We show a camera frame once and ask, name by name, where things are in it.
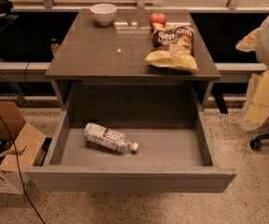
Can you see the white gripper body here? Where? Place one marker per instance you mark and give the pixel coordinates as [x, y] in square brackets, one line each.
[257, 106]

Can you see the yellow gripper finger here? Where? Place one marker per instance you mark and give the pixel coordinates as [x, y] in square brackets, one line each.
[249, 42]

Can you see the blue plastic bottle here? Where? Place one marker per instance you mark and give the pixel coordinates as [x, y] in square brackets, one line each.
[109, 138]

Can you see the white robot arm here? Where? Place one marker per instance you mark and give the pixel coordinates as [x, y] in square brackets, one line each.
[262, 49]

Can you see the open grey top drawer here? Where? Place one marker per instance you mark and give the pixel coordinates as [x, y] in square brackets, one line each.
[166, 121]

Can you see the grey cabinet with counter top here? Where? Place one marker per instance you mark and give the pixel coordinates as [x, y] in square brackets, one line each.
[117, 53]

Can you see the yellow brown chip bag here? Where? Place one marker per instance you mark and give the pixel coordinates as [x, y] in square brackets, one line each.
[172, 47]

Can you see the red apple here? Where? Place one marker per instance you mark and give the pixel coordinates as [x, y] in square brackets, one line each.
[157, 17]

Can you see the white ceramic bowl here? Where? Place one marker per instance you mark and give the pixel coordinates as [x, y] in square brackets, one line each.
[104, 14]

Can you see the cardboard box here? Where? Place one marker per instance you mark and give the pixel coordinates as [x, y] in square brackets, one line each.
[20, 143]

